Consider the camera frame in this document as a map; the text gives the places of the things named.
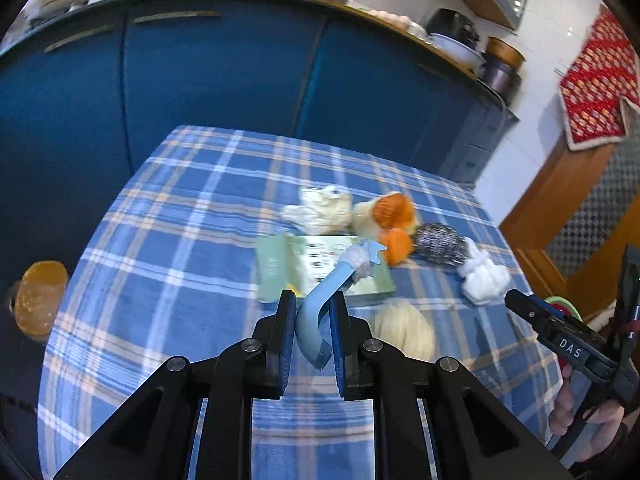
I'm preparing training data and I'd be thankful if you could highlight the pile of eggs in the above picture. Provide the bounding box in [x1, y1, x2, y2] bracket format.
[367, 7, 413, 28]

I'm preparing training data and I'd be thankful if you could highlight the steel wool scrubber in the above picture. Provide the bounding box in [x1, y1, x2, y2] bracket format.
[412, 223, 471, 267]

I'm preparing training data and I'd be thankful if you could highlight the red quilted cloth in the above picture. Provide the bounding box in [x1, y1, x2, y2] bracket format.
[559, 5, 640, 151]

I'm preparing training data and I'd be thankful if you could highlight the cream rectangular block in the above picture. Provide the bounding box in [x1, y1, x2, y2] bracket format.
[351, 200, 418, 241]

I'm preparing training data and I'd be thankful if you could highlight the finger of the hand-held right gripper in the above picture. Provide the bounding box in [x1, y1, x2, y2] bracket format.
[504, 288, 565, 335]

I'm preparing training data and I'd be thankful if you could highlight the white bowl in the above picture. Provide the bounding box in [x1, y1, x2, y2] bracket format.
[429, 32, 487, 71]

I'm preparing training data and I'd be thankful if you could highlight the crumpled cream paper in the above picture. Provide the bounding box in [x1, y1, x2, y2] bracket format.
[281, 185, 353, 235]

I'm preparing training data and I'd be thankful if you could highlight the person's right forearm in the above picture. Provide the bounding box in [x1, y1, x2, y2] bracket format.
[597, 422, 640, 466]

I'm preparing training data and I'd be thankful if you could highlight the blue plaid tablecloth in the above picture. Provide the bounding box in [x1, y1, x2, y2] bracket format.
[37, 125, 563, 480]

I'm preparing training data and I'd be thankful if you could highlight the blue kitchen base cabinet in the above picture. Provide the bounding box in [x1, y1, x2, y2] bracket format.
[0, 0, 521, 401]

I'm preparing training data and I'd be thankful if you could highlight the green cardboard box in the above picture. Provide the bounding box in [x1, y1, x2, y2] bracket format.
[255, 234, 397, 305]

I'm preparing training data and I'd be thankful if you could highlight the wooden door with patterned glass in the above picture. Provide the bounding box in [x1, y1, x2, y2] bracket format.
[499, 105, 640, 321]

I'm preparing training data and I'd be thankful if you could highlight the black rice cooker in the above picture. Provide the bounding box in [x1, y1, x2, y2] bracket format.
[425, 7, 481, 51]

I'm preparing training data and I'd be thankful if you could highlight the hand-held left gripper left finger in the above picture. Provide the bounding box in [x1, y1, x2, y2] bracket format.
[52, 289, 298, 480]

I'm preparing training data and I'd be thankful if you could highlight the white sock ball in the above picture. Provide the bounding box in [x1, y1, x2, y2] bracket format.
[456, 237, 511, 307]

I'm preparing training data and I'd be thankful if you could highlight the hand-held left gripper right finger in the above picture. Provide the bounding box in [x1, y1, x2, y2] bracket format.
[329, 291, 575, 480]

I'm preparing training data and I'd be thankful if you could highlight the orange plastic bag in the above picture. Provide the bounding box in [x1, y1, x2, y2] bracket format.
[374, 192, 417, 267]

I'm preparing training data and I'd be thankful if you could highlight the white paper ball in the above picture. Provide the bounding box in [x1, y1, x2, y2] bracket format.
[372, 301, 436, 361]

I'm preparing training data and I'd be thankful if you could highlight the light blue plastic hook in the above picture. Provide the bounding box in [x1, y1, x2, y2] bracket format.
[295, 241, 388, 372]

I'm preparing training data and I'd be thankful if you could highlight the person's right hand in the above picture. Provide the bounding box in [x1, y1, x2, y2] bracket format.
[548, 364, 640, 463]

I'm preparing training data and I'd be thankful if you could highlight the brown inner pot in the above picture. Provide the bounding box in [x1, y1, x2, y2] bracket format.
[485, 36, 526, 73]

